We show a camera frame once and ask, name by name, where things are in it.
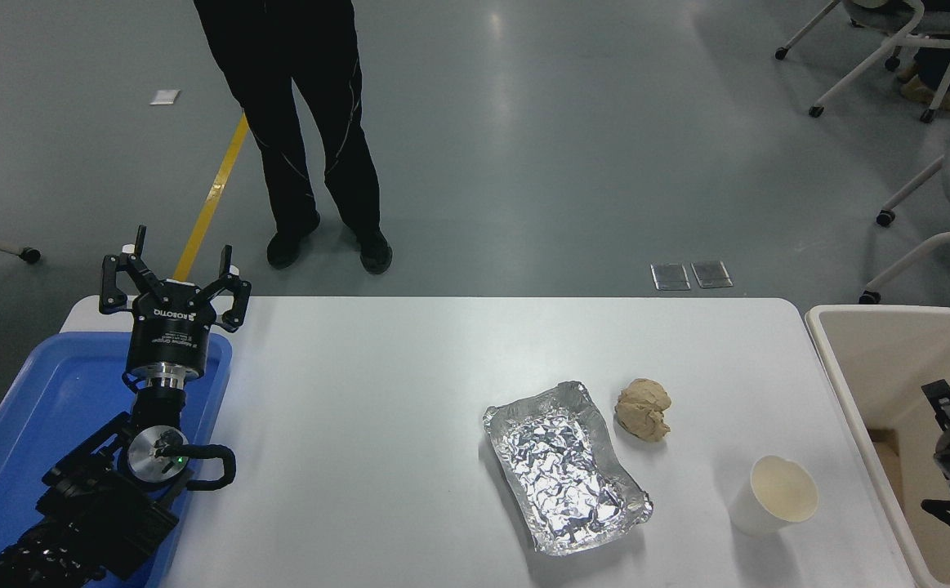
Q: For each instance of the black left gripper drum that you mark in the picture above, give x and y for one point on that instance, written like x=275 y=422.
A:
x=172 y=336

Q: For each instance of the white paper cup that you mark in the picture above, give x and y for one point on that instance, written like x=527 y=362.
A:
x=769 y=502

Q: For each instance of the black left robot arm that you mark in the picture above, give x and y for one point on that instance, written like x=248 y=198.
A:
x=99 y=514

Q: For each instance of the blue plastic tray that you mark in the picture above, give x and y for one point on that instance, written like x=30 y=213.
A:
x=58 y=392

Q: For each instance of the crumpled foil tray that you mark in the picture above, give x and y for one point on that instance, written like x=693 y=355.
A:
x=560 y=474

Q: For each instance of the crumpled tan paper ball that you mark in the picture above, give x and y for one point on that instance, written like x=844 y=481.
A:
x=643 y=410

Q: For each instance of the metal floor plate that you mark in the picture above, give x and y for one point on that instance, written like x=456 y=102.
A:
x=671 y=277
x=711 y=274

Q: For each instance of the large pale bin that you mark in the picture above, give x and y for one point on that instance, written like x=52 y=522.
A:
x=875 y=359

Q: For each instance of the brown cardboard piece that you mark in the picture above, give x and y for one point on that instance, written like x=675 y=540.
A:
x=887 y=457

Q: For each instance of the seated person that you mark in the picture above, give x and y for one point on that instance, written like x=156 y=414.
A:
x=944 y=61

